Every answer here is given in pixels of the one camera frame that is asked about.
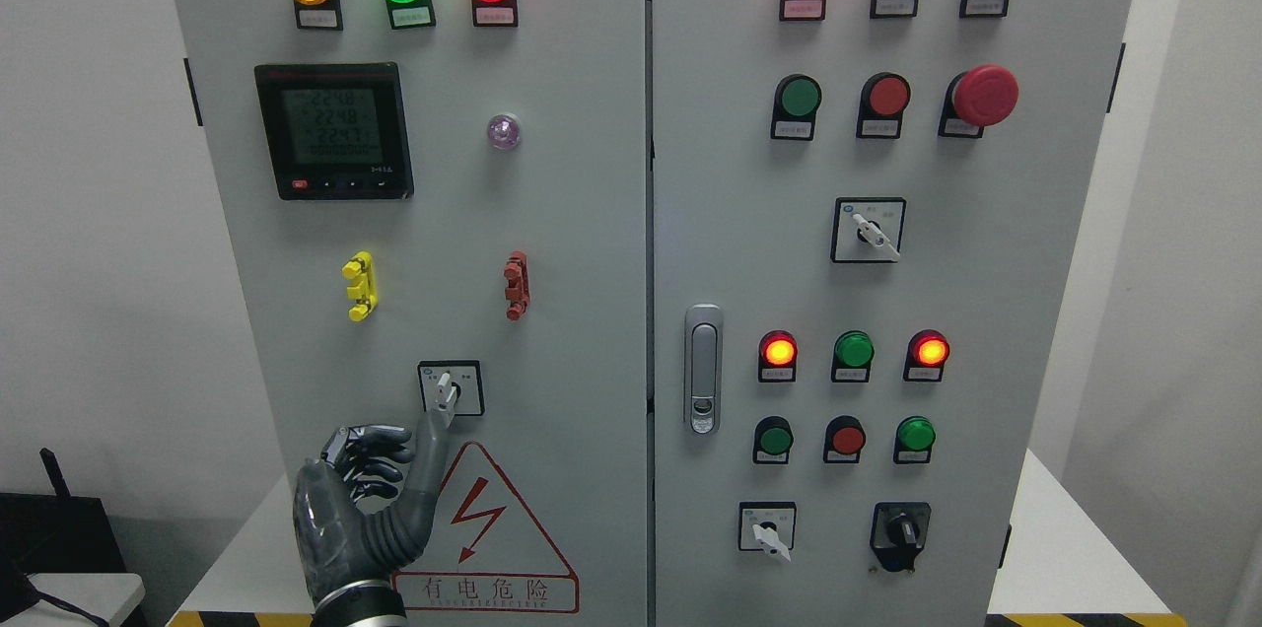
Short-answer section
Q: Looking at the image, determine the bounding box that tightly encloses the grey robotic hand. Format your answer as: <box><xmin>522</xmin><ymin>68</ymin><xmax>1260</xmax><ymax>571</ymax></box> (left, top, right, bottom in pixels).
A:
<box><xmin>293</xmin><ymin>410</ymin><xmax>452</xmax><ymax>606</ymax></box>

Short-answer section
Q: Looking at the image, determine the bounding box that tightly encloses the right grey cabinet door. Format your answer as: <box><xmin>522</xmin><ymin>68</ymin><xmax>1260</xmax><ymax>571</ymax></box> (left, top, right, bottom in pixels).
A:
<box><xmin>652</xmin><ymin>0</ymin><xmax>1131</xmax><ymax>626</ymax></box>

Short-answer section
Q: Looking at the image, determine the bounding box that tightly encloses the red lit indicator lower left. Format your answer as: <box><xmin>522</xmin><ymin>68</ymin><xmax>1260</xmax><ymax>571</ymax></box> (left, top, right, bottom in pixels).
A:
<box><xmin>757</xmin><ymin>329</ymin><xmax>798</xmax><ymax>382</ymax></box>

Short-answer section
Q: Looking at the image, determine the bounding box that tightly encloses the white rotary switch door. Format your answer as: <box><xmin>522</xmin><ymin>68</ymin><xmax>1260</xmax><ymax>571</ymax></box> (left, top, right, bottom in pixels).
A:
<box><xmin>416</xmin><ymin>360</ymin><xmax>485</xmax><ymax>433</ymax></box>

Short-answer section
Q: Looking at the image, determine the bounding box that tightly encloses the red electric warning sticker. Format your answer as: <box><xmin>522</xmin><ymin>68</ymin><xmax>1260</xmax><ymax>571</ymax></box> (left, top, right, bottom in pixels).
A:
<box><xmin>392</xmin><ymin>440</ymin><xmax>581</xmax><ymax>614</ymax></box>

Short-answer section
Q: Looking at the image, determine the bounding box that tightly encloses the black rotary switch bottom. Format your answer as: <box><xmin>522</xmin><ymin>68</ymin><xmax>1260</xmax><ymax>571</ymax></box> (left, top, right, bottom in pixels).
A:
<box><xmin>870</xmin><ymin>502</ymin><xmax>933</xmax><ymax>573</ymax></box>

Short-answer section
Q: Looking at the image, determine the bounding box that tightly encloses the white rotary switch upper right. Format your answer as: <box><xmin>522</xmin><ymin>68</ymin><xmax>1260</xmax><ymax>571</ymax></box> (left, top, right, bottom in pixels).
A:
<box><xmin>830</xmin><ymin>197</ymin><xmax>906</xmax><ymax>262</ymax></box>

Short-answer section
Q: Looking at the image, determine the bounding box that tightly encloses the white box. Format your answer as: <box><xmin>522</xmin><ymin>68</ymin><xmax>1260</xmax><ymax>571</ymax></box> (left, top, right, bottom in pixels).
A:
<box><xmin>3</xmin><ymin>573</ymin><xmax>148</xmax><ymax>626</ymax></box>

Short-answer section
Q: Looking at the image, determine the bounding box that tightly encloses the black device with antenna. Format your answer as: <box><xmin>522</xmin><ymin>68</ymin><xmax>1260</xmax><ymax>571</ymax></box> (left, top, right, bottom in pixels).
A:
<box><xmin>1</xmin><ymin>448</ymin><xmax>126</xmax><ymax>626</ymax></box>

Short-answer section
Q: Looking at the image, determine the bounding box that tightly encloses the green push button upper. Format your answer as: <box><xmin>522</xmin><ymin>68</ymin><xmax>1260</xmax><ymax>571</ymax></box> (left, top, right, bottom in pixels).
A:
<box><xmin>770</xmin><ymin>74</ymin><xmax>823</xmax><ymax>141</ymax></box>

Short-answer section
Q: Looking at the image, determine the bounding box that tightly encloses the green push button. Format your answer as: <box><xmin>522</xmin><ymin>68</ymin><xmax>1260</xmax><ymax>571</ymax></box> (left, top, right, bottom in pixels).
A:
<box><xmin>770</xmin><ymin>74</ymin><xmax>823</xmax><ymax>141</ymax></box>
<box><xmin>892</xmin><ymin>415</ymin><xmax>936</xmax><ymax>466</ymax></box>
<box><xmin>752</xmin><ymin>416</ymin><xmax>794</xmax><ymax>464</ymax></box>

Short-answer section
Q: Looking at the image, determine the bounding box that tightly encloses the red push button lower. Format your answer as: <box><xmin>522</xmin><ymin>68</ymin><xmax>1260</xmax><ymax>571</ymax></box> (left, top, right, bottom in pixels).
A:
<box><xmin>823</xmin><ymin>415</ymin><xmax>867</xmax><ymax>464</ymax></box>

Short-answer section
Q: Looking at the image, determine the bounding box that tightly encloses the green push button lower right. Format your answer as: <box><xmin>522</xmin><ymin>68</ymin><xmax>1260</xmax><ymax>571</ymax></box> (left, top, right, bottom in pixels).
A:
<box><xmin>892</xmin><ymin>415</ymin><xmax>936</xmax><ymax>466</ymax></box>

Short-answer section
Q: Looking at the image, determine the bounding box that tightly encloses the red push button upper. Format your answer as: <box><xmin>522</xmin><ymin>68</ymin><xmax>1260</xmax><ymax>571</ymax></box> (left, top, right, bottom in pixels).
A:
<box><xmin>856</xmin><ymin>73</ymin><xmax>911</xmax><ymax>139</ymax></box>

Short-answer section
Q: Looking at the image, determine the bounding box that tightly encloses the silver door latch handle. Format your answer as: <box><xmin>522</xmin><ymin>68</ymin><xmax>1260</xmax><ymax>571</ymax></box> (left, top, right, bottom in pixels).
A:
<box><xmin>684</xmin><ymin>304</ymin><xmax>723</xmax><ymax>435</ymax></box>

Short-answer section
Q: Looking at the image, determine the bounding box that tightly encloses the black digital power meter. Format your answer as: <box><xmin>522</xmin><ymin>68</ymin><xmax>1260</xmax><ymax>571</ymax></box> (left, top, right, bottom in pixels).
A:
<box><xmin>255</xmin><ymin>62</ymin><xmax>414</xmax><ymax>201</ymax></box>

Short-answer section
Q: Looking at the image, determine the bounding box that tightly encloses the small clear light bulb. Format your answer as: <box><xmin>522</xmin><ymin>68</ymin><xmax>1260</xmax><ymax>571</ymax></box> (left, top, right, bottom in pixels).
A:
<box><xmin>486</xmin><ymin>114</ymin><xmax>522</xmax><ymax>151</ymax></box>

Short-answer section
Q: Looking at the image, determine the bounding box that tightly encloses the green indicator lower middle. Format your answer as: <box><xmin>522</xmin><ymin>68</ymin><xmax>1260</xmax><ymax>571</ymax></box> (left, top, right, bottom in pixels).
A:
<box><xmin>832</xmin><ymin>331</ymin><xmax>875</xmax><ymax>384</ymax></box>

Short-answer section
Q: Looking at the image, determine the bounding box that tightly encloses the green push button lower left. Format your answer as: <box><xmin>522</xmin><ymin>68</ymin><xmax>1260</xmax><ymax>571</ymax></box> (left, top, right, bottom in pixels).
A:
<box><xmin>752</xmin><ymin>416</ymin><xmax>794</xmax><ymax>464</ymax></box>

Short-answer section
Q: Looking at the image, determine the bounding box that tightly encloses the red emergency stop button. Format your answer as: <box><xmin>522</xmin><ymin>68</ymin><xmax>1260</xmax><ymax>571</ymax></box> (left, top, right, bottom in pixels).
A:
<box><xmin>938</xmin><ymin>64</ymin><xmax>1021</xmax><ymax>139</ymax></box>

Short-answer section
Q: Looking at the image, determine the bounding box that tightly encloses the left grey cabinet door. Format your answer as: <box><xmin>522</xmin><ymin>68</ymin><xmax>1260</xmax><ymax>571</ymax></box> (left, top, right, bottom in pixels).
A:
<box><xmin>175</xmin><ymin>0</ymin><xmax>650</xmax><ymax>626</ymax></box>

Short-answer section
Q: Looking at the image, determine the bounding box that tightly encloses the red push button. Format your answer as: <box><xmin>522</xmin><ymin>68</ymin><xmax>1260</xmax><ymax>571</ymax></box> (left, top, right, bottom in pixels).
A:
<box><xmin>856</xmin><ymin>73</ymin><xmax>911</xmax><ymax>139</ymax></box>
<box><xmin>823</xmin><ymin>415</ymin><xmax>867</xmax><ymax>464</ymax></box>

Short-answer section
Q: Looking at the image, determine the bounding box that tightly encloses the grey cabinet door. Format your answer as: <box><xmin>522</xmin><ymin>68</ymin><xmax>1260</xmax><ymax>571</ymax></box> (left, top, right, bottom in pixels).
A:
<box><xmin>175</xmin><ymin>0</ymin><xmax>650</xmax><ymax>626</ymax></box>
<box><xmin>652</xmin><ymin>0</ymin><xmax>1131</xmax><ymax>626</ymax></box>

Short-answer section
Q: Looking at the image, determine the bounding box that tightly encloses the white rotary switch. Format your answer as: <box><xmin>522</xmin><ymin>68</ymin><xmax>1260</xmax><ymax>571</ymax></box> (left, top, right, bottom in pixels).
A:
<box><xmin>830</xmin><ymin>197</ymin><xmax>906</xmax><ymax>262</ymax></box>
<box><xmin>738</xmin><ymin>501</ymin><xmax>798</xmax><ymax>563</ymax></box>

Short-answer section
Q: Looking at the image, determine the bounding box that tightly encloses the red lit indicator lower right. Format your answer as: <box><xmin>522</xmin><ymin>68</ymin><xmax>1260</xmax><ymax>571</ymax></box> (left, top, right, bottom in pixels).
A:
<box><xmin>904</xmin><ymin>329</ymin><xmax>950</xmax><ymax>382</ymax></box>

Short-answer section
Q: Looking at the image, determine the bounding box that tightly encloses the white rotary switch bottom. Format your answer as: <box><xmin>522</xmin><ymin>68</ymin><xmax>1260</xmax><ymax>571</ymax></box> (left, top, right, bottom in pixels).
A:
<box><xmin>738</xmin><ymin>501</ymin><xmax>798</xmax><ymax>563</ymax></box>

